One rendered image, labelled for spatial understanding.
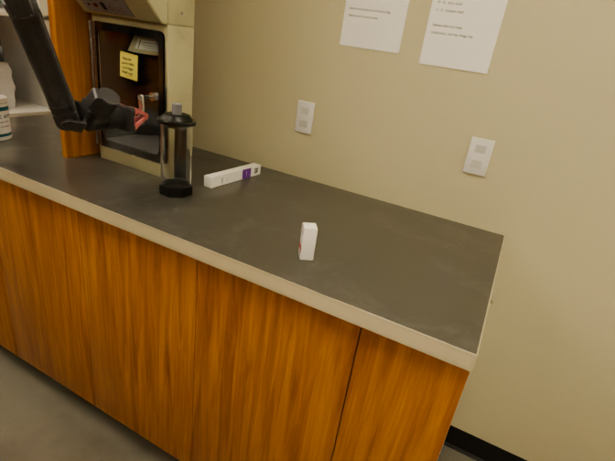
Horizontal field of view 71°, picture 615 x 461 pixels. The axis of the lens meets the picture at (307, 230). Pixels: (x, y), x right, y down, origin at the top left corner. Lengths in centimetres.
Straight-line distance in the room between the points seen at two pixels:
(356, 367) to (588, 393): 99
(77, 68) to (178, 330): 94
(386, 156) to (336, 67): 36
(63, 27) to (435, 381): 147
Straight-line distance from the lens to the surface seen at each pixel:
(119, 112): 137
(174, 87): 146
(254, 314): 109
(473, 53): 147
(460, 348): 88
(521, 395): 183
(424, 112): 150
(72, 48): 169
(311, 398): 114
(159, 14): 141
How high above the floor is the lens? 143
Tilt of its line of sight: 24 degrees down
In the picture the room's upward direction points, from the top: 8 degrees clockwise
